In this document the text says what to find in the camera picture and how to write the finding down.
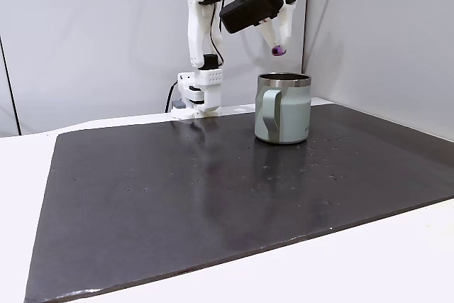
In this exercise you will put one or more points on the purple pen grip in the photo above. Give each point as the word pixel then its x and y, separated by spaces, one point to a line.
pixel 278 50

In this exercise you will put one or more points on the pale green steel mug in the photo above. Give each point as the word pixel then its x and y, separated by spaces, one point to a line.
pixel 283 111

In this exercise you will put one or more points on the black table mat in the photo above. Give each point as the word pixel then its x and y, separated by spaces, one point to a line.
pixel 213 193

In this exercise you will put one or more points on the black camera box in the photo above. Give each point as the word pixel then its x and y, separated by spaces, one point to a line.
pixel 250 10

